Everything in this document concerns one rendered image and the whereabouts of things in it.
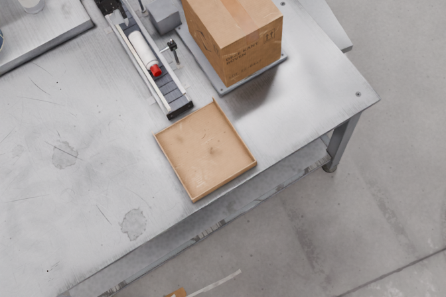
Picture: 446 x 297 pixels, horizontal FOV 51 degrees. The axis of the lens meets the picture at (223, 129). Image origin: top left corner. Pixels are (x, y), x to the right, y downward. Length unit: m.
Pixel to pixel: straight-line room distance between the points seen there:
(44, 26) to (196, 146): 0.81
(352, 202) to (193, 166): 1.09
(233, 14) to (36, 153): 0.89
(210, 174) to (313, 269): 0.96
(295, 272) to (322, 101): 0.98
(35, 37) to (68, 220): 0.76
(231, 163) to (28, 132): 0.79
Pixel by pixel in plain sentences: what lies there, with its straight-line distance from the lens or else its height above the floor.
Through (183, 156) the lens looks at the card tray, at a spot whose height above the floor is 0.83.
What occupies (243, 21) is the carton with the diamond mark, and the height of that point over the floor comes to 1.12.
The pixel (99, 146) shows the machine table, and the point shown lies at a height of 0.83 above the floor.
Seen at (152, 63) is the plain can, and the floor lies 0.92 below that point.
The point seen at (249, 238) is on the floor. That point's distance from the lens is 2.43.
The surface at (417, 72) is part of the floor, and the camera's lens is 2.89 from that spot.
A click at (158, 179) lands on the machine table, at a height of 0.83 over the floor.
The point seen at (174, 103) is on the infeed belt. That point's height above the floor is 0.88.
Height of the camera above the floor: 2.39
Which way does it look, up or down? 67 degrees down
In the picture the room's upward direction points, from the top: 12 degrees counter-clockwise
